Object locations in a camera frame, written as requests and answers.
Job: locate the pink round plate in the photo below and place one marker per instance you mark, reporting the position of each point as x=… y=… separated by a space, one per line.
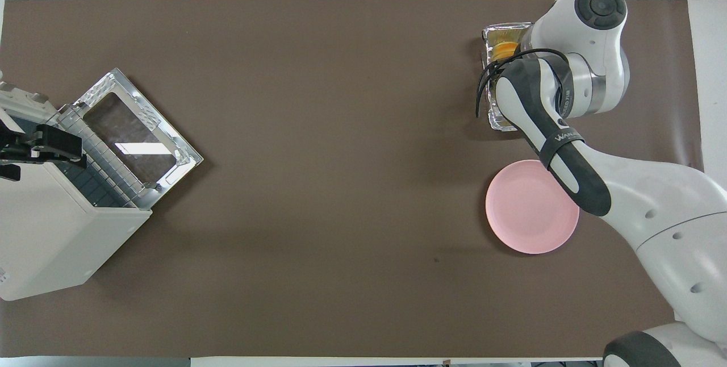
x=525 y=213

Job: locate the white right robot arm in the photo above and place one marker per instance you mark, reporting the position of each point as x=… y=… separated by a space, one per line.
x=653 y=208

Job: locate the sliced orange bread loaf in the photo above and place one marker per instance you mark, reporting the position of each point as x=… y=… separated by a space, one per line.
x=504 y=50

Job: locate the silver glass oven door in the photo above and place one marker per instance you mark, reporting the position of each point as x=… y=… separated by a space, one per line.
x=170 y=148

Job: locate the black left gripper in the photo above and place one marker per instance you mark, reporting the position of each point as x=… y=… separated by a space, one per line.
x=17 y=145

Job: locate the white toaster oven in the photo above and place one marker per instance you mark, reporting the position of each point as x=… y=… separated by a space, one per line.
x=51 y=230

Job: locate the aluminium foil tray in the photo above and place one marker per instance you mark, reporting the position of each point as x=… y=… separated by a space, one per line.
x=494 y=34

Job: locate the brown table mat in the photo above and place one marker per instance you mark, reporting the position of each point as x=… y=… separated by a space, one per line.
x=341 y=185

